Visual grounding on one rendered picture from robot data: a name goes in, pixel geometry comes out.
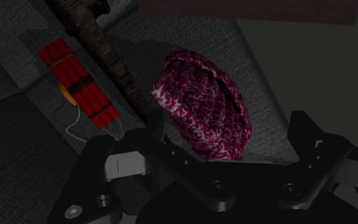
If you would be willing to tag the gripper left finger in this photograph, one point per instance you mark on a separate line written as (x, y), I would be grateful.
(85, 173)

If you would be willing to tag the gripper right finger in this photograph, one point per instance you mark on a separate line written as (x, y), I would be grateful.
(309, 161)

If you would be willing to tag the red dynamite stick bundle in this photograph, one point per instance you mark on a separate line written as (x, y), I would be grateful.
(79, 83)

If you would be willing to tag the red and white knitted hat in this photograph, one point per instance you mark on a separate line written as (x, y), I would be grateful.
(203, 105)

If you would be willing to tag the brown wrapped long stick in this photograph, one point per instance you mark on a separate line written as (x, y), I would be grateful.
(104, 49)

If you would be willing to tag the dark grey fabric sofa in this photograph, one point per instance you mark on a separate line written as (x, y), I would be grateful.
(197, 34)

